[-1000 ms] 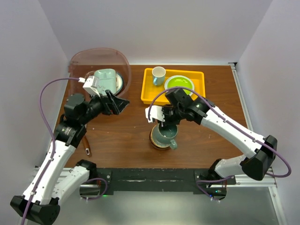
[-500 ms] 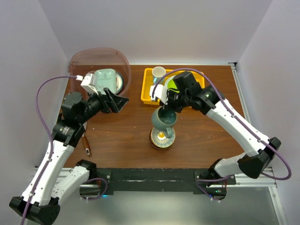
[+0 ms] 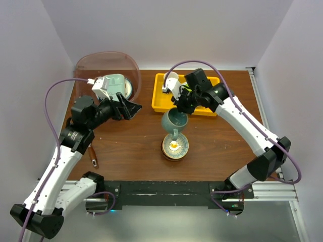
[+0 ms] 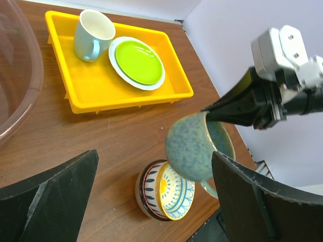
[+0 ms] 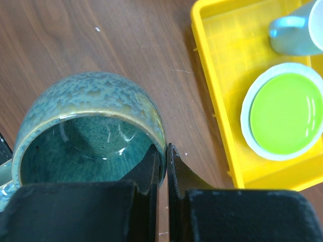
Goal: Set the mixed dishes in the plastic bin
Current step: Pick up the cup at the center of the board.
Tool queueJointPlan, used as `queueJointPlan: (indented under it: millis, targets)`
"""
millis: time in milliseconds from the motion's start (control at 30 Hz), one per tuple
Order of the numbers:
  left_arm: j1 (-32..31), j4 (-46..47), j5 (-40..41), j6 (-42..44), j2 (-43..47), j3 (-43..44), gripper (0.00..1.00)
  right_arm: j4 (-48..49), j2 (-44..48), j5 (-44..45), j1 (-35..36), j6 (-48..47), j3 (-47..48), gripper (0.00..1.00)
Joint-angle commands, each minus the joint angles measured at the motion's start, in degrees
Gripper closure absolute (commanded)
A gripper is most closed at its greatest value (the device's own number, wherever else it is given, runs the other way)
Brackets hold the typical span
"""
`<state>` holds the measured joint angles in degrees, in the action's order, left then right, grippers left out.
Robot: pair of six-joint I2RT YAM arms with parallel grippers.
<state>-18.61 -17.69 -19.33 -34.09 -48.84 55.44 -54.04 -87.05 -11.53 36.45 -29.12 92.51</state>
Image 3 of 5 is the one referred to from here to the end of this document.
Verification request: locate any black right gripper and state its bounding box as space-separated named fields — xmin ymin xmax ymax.
xmin=172 ymin=86 xmax=201 ymax=115

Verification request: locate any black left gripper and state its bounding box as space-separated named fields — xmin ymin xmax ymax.
xmin=87 ymin=92 xmax=141 ymax=130

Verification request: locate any teal glazed mug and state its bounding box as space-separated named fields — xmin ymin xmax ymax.
xmin=161 ymin=107 xmax=188 ymax=141

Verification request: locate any mint green divided dish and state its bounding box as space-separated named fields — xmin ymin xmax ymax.
xmin=102 ymin=74 xmax=125 ymax=101

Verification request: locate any yellow rimmed bowl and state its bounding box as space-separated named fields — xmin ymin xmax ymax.
xmin=161 ymin=134 xmax=189 ymax=161

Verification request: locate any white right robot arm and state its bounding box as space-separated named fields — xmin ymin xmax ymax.
xmin=167 ymin=69 xmax=291 ymax=198

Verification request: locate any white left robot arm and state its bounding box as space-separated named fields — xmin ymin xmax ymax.
xmin=10 ymin=93 xmax=142 ymax=239

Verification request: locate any transparent pink plastic bin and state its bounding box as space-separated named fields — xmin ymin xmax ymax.
xmin=74 ymin=51 xmax=142 ymax=101

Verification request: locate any yellow plastic tray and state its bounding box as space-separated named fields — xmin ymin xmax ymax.
xmin=151 ymin=73 xmax=217 ymax=116

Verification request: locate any light blue ceramic mug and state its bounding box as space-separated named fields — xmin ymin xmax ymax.
xmin=163 ymin=72 xmax=179 ymax=87

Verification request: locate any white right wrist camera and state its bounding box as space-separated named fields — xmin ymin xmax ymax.
xmin=162 ymin=78 xmax=181 ymax=100

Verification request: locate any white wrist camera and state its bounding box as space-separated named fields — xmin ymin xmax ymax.
xmin=162 ymin=78 xmax=181 ymax=100
xmin=87 ymin=77 xmax=111 ymax=100

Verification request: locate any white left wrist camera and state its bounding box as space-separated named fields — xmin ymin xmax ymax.
xmin=87 ymin=77 xmax=111 ymax=100

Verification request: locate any wooden handled metal scraper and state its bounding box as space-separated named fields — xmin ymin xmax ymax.
xmin=88 ymin=144 xmax=98 ymax=168

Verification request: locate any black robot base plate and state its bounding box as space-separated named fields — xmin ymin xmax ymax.
xmin=85 ymin=180 xmax=254 ymax=215

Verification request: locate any aluminium frame rail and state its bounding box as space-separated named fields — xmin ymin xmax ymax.
xmin=248 ymin=68 xmax=310 ymax=242

